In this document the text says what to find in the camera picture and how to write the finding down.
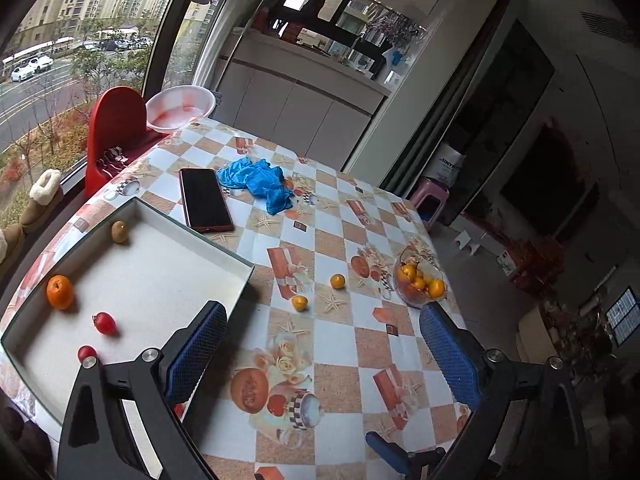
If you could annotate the brown fleece boot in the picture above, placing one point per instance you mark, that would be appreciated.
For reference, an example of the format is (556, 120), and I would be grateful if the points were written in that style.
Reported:
(10, 247)
(42, 197)

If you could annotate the red cherry tomato with stem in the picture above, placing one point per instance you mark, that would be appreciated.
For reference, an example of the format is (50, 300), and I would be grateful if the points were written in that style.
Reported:
(105, 323)

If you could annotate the white cabinet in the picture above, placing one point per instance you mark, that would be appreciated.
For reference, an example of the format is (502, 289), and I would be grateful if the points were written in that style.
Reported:
(300, 105)

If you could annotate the crumpled blue gloves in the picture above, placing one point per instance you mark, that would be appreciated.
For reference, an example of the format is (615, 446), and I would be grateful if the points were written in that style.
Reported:
(257, 180)

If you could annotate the red gift boxes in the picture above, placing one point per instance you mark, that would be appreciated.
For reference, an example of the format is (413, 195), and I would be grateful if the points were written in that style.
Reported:
(530, 260)

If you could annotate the white plastic basin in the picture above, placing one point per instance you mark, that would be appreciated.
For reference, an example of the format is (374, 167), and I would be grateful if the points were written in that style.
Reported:
(180, 107)

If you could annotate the red plastic chair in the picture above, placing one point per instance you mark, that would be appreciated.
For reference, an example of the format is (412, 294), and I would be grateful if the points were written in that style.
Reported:
(112, 120)

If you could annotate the white printed bag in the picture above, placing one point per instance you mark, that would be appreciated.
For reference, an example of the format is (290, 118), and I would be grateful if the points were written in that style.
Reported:
(448, 162)

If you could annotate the lit screen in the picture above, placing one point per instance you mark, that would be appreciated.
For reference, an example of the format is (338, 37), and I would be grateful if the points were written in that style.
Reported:
(624, 315)

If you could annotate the small white step stool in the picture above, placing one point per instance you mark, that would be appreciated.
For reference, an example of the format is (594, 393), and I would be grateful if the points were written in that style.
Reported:
(470, 241)

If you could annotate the clear glass bowl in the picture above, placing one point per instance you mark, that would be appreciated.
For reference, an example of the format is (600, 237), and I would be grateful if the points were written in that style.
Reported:
(407, 297)

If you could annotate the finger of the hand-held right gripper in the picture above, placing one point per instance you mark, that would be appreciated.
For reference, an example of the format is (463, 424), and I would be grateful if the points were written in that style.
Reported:
(387, 447)

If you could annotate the printed checkered tablecloth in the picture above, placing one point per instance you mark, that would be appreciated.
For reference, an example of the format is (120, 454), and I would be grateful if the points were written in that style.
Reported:
(340, 350)

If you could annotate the striped dark cloth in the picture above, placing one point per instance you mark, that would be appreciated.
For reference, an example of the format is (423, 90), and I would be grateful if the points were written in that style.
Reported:
(112, 160)

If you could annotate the yellow cherry tomato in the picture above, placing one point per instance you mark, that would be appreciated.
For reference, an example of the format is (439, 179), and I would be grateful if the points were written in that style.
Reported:
(299, 303)
(338, 281)

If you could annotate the pink plastic stool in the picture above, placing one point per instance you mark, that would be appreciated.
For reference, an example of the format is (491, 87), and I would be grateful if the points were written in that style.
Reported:
(430, 200)

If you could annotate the white shallow box tray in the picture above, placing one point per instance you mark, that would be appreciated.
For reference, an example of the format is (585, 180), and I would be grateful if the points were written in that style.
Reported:
(165, 285)

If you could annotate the black smartphone red case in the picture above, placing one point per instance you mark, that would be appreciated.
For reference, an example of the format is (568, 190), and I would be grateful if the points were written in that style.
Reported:
(205, 200)

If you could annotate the green-brown round fruit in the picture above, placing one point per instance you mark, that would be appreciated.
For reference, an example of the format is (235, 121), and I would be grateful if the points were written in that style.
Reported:
(119, 231)

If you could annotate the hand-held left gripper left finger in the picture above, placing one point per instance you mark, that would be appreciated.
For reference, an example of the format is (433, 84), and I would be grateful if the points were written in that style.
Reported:
(195, 350)

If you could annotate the large orange mandarin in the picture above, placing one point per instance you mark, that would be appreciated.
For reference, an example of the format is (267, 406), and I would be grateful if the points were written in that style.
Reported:
(60, 292)

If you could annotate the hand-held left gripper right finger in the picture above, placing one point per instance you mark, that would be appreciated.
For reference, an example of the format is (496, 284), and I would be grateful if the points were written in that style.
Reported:
(450, 355)

